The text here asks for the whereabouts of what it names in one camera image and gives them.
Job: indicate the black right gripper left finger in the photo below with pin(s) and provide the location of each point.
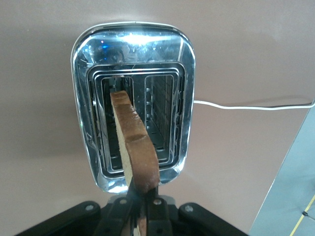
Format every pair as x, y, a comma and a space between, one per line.
118, 216

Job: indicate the silver two-slot toaster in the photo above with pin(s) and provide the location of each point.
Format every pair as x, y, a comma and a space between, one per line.
133, 49

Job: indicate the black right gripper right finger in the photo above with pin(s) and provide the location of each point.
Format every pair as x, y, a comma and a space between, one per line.
157, 216

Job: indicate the brown bread slice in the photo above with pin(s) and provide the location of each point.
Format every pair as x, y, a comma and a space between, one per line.
137, 147

